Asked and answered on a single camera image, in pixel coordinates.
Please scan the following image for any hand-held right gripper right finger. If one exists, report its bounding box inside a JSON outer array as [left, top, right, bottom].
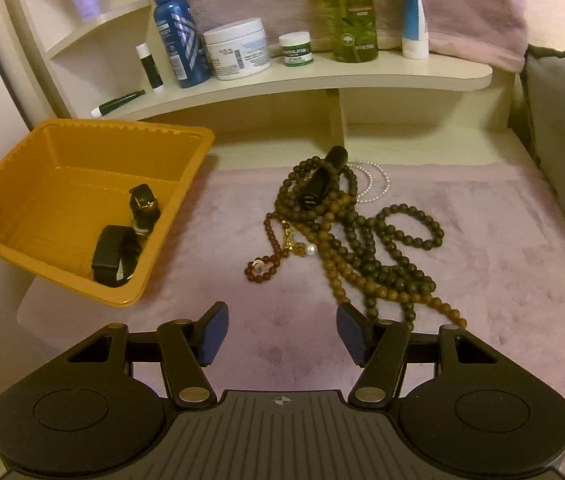
[[335, 302, 501, 408]]

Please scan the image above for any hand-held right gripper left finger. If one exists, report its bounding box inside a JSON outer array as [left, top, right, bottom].
[[65, 301, 230, 409]]

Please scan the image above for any yellow plastic bin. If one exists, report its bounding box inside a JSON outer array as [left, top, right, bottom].
[[0, 118, 216, 309]]

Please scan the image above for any brown wooden bead necklace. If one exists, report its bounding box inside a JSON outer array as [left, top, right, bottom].
[[295, 192, 469, 331]]

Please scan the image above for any black wristband watch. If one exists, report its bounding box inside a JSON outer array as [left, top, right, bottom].
[[91, 224, 142, 289]]

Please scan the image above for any black and gold small bottle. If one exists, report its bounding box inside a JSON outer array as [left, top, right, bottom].
[[128, 183, 160, 235]]

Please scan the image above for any black cosmetic tube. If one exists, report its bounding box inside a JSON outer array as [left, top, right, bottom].
[[298, 145, 350, 211]]

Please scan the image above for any small dark green tube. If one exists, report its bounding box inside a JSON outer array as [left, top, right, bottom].
[[89, 89, 146, 119]]

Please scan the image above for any lip balm stick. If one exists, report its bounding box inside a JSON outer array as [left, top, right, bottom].
[[135, 43, 165, 92]]

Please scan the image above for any cream shelf unit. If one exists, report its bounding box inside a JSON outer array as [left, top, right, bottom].
[[0, 0, 494, 162]]

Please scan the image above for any blue spray bottle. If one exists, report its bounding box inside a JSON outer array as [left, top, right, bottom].
[[149, 0, 214, 90]]

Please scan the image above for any grey cushion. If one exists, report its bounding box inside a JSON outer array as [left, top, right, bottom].
[[507, 44, 565, 307]]

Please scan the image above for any large white jar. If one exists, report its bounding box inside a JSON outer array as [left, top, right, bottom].
[[203, 17, 272, 82]]

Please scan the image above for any small green-lidded jar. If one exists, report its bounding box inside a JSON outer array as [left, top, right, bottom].
[[278, 31, 317, 67]]

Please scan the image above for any green oil bottle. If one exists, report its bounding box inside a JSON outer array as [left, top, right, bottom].
[[318, 0, 380, 64]]

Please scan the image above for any blue and white tube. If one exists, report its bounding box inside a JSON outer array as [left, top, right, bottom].
[[401, 0, 430, 60]]

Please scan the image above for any dark green bead necklace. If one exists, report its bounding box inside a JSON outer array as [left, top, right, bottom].
[[274, 157, 445, 322]]

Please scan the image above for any red-brown bead bracelet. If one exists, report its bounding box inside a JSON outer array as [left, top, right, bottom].
[[247, 212, 296, 281]]

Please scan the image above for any gold chain with pearl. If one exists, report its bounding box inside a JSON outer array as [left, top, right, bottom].
[[281, 224, 319, 259]]

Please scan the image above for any white pearl necklace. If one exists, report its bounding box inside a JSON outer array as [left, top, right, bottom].
[[347, 159, 392, 206]]

